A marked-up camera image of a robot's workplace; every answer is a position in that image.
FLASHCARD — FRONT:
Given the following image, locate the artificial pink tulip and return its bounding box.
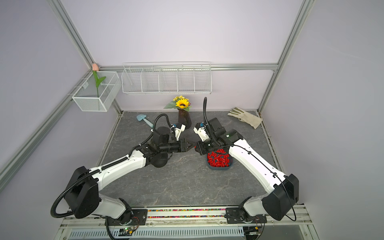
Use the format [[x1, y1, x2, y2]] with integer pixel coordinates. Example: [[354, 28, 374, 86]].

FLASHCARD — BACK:
[[92, 63, 106, 97]]

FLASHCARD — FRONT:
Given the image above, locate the left black corrugated cable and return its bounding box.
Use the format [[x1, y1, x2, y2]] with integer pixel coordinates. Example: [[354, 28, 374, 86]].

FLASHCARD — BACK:
[[50, 169, 101, 219]]

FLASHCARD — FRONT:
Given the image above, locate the teal handled small tool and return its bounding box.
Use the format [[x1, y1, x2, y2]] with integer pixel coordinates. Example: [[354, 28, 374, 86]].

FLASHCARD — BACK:
[[137, 114, 154, 128]]

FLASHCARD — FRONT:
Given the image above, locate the right black cable loop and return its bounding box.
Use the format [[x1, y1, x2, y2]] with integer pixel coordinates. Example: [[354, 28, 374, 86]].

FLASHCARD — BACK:
[[202, 96, 211, 127]]

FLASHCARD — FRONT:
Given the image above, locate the black dome screw fixture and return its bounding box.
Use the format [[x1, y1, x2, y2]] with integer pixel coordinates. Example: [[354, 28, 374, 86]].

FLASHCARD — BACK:
[[149, 153, 169, 168]]

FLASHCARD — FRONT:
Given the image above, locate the pile of red sleeves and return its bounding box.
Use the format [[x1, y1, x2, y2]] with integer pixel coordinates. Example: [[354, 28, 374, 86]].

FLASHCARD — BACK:
[[206, 148, 231, 168]]

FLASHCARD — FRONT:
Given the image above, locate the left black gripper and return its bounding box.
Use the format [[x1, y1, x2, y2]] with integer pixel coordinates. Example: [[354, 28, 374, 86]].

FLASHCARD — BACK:
[[159, 138, 196, 154]]

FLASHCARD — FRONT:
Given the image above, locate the white wire wall shelf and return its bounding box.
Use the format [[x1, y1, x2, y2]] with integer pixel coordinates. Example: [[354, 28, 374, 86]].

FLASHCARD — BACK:
[[122, 62, 213, 95]]

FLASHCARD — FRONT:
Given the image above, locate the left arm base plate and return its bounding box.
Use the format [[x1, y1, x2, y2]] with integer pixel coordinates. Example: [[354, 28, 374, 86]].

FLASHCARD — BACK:
[[107, 209, 148, 226]]

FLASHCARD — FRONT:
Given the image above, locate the white mesh wall basket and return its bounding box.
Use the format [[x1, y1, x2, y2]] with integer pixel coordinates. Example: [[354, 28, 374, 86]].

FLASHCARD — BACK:
[[72, 71, 122, 112]]

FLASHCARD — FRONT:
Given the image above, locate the beige work glove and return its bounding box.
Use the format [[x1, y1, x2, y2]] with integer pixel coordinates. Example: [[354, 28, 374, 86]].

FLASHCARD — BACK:
[[228, 107, 263, 129]]

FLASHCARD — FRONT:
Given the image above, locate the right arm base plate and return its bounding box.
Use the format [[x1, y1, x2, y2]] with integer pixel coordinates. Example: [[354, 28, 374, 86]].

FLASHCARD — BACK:
[[224, 207, 267, 224]]

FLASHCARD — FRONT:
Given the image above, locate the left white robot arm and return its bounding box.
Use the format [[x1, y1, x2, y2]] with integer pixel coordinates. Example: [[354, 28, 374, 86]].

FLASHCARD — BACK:
[[64, 127, 196, 225]]

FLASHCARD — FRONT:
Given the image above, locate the dark ribbed vase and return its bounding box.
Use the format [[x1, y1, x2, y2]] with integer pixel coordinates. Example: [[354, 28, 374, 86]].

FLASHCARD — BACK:
[[178, 109, 192, 129]]

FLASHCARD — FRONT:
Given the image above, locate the teal plastic tray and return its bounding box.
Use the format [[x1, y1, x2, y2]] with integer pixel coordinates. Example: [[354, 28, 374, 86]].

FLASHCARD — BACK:
[[205, 146, 235, 171]]

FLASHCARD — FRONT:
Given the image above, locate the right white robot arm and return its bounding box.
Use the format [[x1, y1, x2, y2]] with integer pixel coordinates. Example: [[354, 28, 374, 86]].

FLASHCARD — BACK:
[[194, 118, 299, 222]]

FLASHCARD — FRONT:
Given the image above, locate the yellow sunflower bouquet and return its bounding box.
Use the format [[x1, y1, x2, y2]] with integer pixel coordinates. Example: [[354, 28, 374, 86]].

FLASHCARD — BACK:
[[164, 96, 191, 112]]

